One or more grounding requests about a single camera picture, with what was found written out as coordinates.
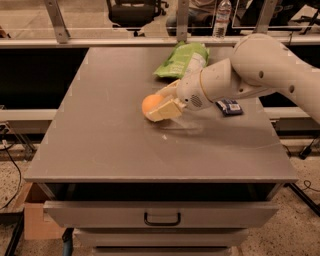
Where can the grey open top drawer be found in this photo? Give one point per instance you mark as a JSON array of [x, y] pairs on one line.
[[201, 205]]

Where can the clear plastic water bottle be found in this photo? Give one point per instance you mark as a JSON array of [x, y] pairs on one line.
[[222, 17]]

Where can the brown cardboard box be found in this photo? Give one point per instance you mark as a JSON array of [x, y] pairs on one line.
[[37, 224]]

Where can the metal railing frame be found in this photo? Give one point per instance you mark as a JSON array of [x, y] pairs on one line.
[[70, 23]]

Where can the dark blue snack bar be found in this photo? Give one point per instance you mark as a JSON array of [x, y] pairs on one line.
[[229, 107]]

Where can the black office chair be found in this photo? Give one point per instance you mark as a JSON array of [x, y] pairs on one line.
[[133, 15]]

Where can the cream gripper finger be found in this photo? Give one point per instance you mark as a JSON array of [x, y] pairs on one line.
[[169, 90], [167, 109]]

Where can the orange fruit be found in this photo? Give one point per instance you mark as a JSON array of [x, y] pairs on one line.
[[151, 101]]

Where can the black drawer handle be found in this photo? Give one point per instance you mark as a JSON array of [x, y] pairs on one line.
[[151, 223]]

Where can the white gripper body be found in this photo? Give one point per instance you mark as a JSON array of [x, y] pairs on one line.
[[190, 89]]

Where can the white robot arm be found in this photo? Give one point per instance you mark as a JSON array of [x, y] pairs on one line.
[[259, 65]]

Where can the green snack bag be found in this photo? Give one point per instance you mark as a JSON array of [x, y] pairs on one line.
[[184, 59]]

